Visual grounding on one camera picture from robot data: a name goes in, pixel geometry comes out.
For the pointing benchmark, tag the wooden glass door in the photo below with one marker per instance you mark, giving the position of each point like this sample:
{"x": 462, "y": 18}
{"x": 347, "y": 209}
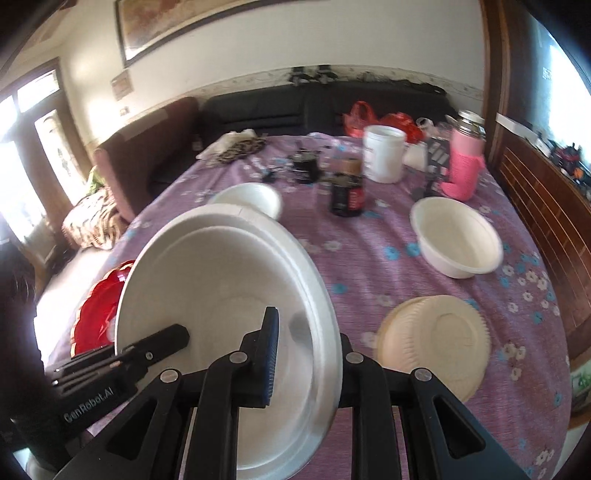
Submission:
{"x": 51, "y": 152}

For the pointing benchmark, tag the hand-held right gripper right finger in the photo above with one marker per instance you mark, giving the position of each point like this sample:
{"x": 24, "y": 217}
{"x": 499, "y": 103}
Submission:
{"x": 364, "y": 383}

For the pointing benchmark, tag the red plastic bag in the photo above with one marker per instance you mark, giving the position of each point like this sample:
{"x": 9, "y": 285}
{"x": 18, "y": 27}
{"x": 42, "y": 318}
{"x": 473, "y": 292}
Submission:
{"x": 360, "y": 120}

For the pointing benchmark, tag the brown armchair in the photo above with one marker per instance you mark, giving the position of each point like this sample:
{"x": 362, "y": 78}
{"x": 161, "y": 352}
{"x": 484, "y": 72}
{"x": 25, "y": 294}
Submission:
{"x": 138, "y": 157}

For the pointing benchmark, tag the small wall plaque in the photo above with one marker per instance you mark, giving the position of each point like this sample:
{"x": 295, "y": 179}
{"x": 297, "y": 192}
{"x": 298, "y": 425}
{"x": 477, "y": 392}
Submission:
{"x": 121, "y": 86}

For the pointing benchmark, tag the black metal device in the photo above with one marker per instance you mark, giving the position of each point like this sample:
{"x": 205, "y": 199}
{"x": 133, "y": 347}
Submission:
{"x": 300, "y": 76}

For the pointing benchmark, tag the white flat box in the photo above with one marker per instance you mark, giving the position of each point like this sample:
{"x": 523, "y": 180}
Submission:
{"x": 512, "y": 123}

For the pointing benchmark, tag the framed wall painting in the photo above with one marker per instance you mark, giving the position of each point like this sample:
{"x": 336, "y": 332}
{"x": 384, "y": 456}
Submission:
{"x": 175, "y": 23}

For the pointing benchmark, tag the patterned blanket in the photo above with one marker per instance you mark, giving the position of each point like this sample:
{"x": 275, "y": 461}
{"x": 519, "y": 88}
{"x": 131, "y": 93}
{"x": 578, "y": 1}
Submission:
{"x": 92, "y": 221}

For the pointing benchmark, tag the red scalloped plate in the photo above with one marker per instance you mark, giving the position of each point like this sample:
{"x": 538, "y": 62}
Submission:
{"x": 97, "y": 309}

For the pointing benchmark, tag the dark glass jar brown lid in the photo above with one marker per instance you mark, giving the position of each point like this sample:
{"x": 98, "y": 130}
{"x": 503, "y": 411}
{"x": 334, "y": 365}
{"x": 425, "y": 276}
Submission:
{"x": 346, "y": 198}

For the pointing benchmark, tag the brown wooden headboard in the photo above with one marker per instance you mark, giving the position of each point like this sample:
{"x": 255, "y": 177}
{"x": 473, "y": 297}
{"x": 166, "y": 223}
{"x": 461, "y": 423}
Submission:
{"x": 545, "y": 207}

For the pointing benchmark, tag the black sofa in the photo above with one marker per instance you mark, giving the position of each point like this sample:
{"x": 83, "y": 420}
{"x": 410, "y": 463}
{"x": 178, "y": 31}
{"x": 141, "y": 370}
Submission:
{"x": 258, "y": 110}

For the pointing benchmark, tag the pink thermos with knitted sleeve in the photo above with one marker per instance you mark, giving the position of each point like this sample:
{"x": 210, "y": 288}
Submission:
{"x": 464, "y": 170}

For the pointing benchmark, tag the clear plastic bag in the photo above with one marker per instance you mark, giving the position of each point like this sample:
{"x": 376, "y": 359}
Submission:
{"x": 427, "y": 124}

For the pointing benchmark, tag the white plastic jar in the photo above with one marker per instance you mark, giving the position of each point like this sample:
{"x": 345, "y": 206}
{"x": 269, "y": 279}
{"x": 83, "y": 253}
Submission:
{"x": 383, "y": 157}

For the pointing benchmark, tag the white paper bowl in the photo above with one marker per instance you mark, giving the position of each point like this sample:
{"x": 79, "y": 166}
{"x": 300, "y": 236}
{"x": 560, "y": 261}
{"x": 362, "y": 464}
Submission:
{"x": 457, "y": 240}
{"x": 249, "y": 196}

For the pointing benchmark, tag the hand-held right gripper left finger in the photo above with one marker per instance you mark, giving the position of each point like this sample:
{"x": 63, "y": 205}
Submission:
{"x": 272, "y": 350}

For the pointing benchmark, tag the black phone stand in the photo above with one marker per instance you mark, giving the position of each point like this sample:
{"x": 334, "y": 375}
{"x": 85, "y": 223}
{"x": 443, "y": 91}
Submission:
{"x": 438, "y": 159}

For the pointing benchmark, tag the leopard print cloth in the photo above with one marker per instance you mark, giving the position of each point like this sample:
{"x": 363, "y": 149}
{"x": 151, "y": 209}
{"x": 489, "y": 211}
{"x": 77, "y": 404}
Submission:
{"x": 240, "y": 150}

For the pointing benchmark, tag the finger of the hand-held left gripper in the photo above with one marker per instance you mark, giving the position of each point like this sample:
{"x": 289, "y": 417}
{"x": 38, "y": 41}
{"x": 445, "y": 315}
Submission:
{"x": 166, "y": 339}

